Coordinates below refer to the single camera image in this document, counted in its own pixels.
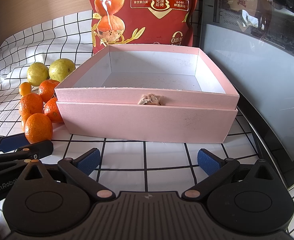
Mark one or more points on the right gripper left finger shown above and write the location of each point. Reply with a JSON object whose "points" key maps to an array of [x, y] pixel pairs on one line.
{"points": [[77, 173]]}

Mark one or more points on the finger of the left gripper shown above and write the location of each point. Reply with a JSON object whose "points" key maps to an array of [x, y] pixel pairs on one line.
{"points": [[12, 142], [34, 151]]}

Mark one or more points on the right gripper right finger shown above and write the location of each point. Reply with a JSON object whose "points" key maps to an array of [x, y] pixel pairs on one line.
{"points": [[218, 171]]}

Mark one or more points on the mandarin orange front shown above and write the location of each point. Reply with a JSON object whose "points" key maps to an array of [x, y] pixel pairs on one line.
{"points": [[38, 128]]}

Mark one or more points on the mandarin orange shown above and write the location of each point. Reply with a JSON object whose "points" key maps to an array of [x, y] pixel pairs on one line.
{"points": [[46, 89], [30, 104], [51, 110], [38, 128]]}

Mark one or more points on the mandarin orange back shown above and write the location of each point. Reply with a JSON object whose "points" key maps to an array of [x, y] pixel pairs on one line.
{"points": [[46, 89]]}

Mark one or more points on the small kumquat orange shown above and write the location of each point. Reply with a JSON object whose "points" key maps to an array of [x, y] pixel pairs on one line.
{"points": [[25, 88]]}

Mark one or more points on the green guava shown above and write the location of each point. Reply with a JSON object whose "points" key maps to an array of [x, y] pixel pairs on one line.
{"points": [[60, 69], [37, 73]]}

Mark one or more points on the black white grid tablecloth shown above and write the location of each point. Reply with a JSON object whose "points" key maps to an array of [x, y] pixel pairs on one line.
{"points": [[126, 165]]}

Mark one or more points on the pink open gift box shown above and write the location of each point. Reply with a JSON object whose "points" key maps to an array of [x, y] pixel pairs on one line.
{"points": [[149, 92]]}

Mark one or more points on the red quail egg snack bag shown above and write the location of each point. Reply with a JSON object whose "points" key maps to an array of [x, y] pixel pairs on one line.
{"points": [[141, 22]]}

